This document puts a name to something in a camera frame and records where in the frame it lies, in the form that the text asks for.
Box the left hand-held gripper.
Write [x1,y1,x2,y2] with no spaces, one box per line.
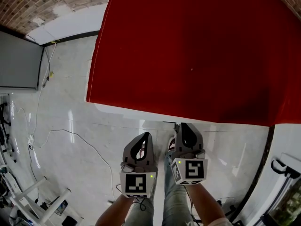
[119,132,158,199]

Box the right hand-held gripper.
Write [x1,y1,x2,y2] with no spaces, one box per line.
[170,122,209,186]

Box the person's left forearm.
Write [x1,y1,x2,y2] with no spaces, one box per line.
[95,194,135,226]

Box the person's right forearm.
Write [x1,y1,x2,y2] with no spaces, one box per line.
[187,181,227,224]

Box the white table with red top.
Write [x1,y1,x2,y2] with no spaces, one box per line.
[86,0,301,127]

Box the white and maroon sneaker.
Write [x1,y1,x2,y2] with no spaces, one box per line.
[167,136,177,153]
[138,144,147,160]

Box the person's right leg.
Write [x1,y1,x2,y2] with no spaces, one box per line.
[161,150,196,226]

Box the person's leg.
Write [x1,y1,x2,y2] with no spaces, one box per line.
[124,180,155,226]
[161,150,196,226]

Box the person's left leg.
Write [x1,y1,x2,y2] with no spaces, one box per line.
[124,180,155,226]

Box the person's light shirt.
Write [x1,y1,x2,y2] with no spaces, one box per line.
[206,217,234,226]

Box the black box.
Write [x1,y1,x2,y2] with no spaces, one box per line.
[63,215,79,226]

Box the black framed window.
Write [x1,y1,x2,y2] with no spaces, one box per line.
[267,184,301,226]

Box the black office chair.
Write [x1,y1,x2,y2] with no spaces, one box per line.
[0,102,17,162]

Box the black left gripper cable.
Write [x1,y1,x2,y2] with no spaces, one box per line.
[116,183,147,212]

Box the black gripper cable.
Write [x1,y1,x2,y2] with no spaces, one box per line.
[116,183,147,212]
[185,185,201,226]

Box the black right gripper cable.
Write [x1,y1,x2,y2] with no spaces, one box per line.
[185,185,201,226]

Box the black looped strap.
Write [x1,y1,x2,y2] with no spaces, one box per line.
[270,158,301,179]

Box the black floor cable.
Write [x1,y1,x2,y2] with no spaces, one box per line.
[27,143,40,198]

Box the white power cable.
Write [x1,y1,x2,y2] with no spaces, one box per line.
[30,42,57,141]

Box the white metal frame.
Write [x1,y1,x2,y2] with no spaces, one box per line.
[8,176,71,225]

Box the thin white cable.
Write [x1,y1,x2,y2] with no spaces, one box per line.
[13,103,31,139]

